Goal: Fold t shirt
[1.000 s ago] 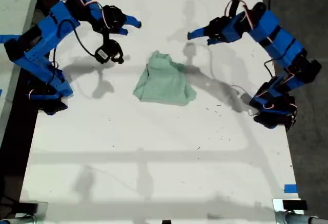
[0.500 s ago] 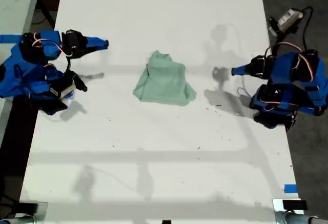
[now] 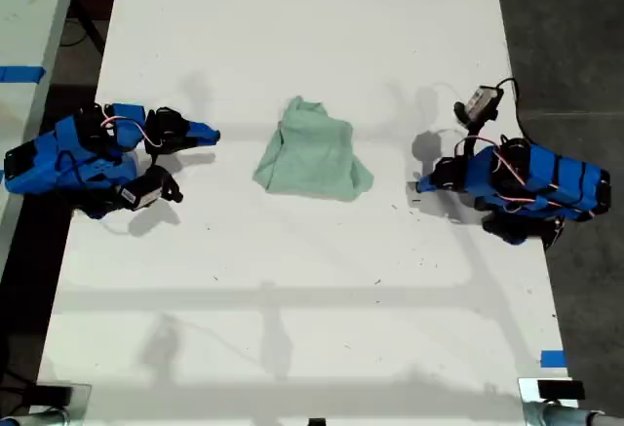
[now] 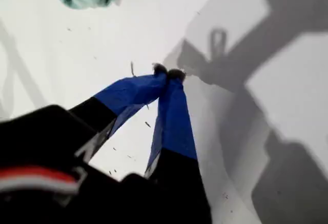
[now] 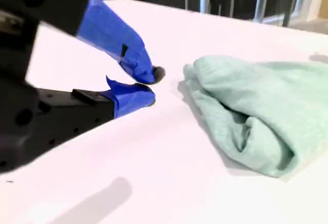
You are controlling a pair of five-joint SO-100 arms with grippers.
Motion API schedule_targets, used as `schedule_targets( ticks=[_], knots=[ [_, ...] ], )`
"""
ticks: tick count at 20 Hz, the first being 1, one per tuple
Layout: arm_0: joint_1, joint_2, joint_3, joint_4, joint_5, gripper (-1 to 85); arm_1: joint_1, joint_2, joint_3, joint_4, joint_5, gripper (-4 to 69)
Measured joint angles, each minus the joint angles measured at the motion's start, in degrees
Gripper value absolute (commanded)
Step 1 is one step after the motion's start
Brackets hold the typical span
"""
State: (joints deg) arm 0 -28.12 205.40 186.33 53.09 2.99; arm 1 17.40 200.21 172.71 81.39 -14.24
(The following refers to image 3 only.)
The small black clip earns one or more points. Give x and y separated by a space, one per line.
317 422

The black camera stalk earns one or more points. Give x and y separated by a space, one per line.
157 165
473 131

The grey stand tube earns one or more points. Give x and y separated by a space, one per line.
44 417
565 416

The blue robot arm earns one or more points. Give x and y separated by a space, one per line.
560 177
44 163

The small black box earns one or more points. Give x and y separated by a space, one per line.
53 395
560 390

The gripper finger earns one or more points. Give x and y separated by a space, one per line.
436 181
202 133
439 191
185 148

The black camera box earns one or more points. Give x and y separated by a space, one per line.
480 104
146 192

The white side table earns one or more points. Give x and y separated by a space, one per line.
29 16

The pale green T-shirt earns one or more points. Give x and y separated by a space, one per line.
312 158

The long blue tape strip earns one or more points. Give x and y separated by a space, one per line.
19 74

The short blue tape strip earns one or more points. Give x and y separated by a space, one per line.
553 359

